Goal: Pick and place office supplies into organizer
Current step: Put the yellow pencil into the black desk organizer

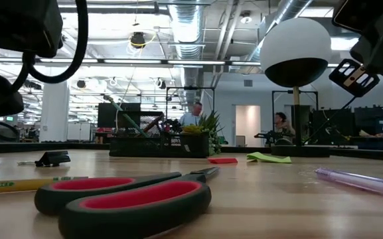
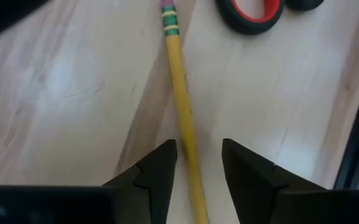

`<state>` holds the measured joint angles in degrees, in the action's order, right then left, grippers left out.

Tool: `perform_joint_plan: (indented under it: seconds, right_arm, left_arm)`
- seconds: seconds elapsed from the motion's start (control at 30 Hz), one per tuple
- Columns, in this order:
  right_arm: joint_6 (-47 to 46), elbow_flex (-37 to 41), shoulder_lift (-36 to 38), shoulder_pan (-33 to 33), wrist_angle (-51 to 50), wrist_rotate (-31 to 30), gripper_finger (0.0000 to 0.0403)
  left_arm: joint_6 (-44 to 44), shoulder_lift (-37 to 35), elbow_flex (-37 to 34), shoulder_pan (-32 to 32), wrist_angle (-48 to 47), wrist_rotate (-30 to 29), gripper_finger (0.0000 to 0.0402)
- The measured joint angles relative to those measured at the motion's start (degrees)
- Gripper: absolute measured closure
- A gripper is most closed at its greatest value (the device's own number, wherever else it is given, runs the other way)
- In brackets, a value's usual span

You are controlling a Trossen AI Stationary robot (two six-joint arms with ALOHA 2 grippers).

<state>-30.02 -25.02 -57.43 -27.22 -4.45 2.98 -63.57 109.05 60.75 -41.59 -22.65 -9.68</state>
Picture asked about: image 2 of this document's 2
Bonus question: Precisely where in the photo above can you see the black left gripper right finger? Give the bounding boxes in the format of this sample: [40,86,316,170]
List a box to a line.
[222,139,359,224]

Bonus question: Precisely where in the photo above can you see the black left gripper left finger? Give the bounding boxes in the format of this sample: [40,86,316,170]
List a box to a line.
[0,139,178,224]

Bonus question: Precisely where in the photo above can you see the red and black scissors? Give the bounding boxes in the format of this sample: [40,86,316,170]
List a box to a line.
[215,0,325,35]

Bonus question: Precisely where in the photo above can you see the yellow pencil with pink eraser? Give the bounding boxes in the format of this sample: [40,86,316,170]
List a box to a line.
[159,0,210,224]

